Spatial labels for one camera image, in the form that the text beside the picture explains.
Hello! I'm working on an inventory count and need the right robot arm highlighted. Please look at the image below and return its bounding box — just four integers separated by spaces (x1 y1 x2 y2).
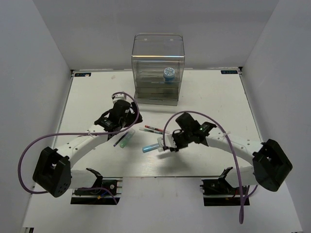
165 113 293 194

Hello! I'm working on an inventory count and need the green refill pen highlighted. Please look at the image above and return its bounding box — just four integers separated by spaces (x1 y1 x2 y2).
139 128 163 134

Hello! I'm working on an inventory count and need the right blue table label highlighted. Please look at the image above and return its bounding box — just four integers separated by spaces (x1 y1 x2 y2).
221 70 238 74

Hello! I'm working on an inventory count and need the red refill pen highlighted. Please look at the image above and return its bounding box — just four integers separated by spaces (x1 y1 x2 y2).
144 125 170 134

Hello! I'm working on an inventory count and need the blue cleaning gel jar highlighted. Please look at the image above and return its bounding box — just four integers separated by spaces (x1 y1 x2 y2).
163 67 175 83

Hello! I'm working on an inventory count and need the purple cable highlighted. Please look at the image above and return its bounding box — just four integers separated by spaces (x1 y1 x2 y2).
162 111 258 224
17 91 143 204

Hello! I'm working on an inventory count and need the dark blue pen refill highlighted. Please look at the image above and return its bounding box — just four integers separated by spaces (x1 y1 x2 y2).
113 132 129 147

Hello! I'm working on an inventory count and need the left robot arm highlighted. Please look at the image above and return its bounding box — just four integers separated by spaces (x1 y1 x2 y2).
33 100 142 198

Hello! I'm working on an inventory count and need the blue table label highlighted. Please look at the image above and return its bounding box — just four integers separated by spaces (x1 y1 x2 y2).
221 70 238 74
74 72 91 77

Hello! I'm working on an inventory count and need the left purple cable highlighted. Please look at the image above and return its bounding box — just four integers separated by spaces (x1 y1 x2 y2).
17 91 143 204

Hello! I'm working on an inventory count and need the clear plastic drawer organizer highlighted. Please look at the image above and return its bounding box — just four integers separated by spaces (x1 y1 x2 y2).
131 33 185 106

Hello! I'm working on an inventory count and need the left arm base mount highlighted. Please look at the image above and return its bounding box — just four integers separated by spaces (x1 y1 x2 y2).
70 178 123 205

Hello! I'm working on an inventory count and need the blue highlighter marker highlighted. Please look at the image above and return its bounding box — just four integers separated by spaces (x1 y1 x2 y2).
142 143 161 153

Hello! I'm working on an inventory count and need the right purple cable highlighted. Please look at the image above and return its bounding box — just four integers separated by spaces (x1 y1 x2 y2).
162 111 258 224

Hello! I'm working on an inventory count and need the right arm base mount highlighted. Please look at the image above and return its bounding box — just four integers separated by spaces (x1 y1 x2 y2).
200 178 241 207

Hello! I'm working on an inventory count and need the left blue table label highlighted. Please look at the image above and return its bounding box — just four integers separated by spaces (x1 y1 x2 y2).
74 72 91 77

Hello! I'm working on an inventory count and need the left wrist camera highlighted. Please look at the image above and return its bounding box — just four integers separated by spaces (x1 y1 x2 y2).
111 92 126 103

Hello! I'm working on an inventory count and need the green highlighter marker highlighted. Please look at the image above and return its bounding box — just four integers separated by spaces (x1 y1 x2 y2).
120 129 136 148

